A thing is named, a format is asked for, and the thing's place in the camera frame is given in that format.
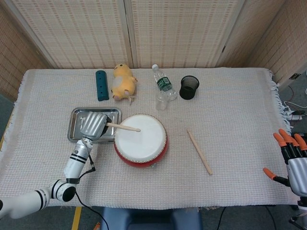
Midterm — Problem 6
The white power adapter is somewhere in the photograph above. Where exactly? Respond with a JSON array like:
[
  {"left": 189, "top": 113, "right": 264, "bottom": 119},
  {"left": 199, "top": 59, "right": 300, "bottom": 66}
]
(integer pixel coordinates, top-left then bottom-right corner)
[{"left": 289, "top": 110, "right": 304, "bottom": 121}]

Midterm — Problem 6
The red drum white skin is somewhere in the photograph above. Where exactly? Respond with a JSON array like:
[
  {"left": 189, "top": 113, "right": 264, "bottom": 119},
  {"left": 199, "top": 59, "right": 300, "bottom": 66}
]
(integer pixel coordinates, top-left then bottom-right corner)
[{"left": 113, "top": 114, "right": 169, "bottom": 168}]

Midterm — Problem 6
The right silver orange-tipped robot hand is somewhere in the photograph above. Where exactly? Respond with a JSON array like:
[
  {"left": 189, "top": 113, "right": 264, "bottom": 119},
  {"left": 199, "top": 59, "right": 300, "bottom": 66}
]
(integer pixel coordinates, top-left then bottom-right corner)
[{"left": 262, "top": 128, "right": 307, "bottom": 197}]

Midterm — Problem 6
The black mesh pen cup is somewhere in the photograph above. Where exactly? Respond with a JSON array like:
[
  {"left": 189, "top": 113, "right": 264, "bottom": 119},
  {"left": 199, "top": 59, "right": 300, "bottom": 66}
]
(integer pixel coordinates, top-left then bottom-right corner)
[{"left": 179, "top": 75, "right": 200, "bottom": 100}]

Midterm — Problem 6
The bamboo folding screen panel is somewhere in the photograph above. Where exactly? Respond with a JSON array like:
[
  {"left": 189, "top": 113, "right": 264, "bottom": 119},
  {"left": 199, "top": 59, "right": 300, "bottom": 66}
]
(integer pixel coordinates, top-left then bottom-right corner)
[
  {"left": 0, "top": 4, "right": 52, "bottom": 101},
  {"left": 215, "top": 0, "right": 288, "bottom": 69},
  {"left": 123, "top": 0, "right": 243, "bottom": 69},
  {"left": 4, "top": 0, "right": 134, "bottom": 70},
  {"left": 247, "top": 0, "right": 307, "bottom": 89}
]

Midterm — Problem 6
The clear plastic water bottle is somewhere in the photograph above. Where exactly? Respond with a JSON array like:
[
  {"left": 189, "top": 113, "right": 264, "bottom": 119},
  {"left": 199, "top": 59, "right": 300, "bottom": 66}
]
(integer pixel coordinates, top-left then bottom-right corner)
[{"left": 152, "top": 64, "right": 178, "bottom": 112}]

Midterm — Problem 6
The stainless steel tray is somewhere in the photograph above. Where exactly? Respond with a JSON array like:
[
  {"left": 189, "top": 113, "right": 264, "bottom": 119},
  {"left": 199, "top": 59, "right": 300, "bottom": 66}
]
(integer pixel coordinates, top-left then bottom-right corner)
[{"left": 67, "top": 107, "right": 122, "bottom": 144}]

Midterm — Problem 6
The black box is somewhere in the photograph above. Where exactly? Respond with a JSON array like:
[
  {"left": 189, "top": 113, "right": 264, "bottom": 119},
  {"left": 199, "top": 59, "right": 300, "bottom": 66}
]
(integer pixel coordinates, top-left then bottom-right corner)
[{"left": 291, "top": 131, "right": 307, "bottom": 142}]

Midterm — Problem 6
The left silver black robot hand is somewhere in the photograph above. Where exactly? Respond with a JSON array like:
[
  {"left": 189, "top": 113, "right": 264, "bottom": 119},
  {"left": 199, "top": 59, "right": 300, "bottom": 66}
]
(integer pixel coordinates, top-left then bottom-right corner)
[{"left": 78, "top": 111, "right": 113, "bottom": 141}]

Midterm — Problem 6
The teal block with holes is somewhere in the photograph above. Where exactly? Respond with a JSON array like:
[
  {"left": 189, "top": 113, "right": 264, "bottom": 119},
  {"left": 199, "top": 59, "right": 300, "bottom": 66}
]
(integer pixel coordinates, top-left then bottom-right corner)
[{"left": 95, "top": 69, "right": 110, "bottom": 102}]

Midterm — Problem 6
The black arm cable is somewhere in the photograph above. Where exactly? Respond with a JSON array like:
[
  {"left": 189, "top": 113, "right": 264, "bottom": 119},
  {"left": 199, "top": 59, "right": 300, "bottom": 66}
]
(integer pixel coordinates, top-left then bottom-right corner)
[{"left": 64, "top": 154, "right": 107, "bottom": 230}]

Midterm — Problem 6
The red cable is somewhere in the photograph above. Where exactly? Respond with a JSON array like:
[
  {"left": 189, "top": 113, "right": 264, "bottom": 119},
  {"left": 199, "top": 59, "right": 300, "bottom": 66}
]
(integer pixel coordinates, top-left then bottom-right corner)
[{"left": 286, "top": 85, "right": 295, "bottom": 104}]

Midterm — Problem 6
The yellow plush toy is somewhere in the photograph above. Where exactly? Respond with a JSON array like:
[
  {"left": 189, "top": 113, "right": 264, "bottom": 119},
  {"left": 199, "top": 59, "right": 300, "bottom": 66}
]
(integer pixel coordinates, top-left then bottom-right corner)
[{"left": 110, "top": 63, "right": 138, "bottom": 106}]

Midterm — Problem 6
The white cable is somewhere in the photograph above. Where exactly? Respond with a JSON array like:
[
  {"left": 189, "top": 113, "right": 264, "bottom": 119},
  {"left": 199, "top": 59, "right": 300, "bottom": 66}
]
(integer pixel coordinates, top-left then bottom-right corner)
[{"left": 284, "top": 87, "right": 307, "bottom": 109}]

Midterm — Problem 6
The wooden drumstick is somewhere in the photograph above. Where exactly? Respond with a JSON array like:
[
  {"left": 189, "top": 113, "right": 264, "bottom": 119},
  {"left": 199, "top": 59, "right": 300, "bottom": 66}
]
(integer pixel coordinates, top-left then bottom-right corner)
[
  {"left": 105, "top": 122, "right": 141, "bottom": 133},
  {"left": 186, "top": 128, "right": 213, "bottom": 176}
]

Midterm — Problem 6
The white woven tablecloth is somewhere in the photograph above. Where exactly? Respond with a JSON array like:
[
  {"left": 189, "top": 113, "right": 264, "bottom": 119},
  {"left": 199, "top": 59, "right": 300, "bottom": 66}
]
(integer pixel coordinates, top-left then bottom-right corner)
[{"left": 0, "top": 67, "right": 305, "bottom": 211}]

